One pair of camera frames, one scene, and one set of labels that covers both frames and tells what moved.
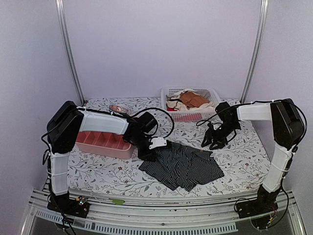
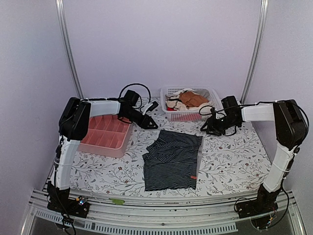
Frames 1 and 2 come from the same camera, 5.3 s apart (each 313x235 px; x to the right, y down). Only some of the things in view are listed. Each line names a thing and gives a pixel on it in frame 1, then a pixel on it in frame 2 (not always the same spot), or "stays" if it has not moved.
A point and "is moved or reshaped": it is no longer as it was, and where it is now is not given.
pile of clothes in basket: (190, 99) stays
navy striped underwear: (179, 166) is moved or reshaped
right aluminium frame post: (258, 49) stays
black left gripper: (145, 155) → (145, 122)
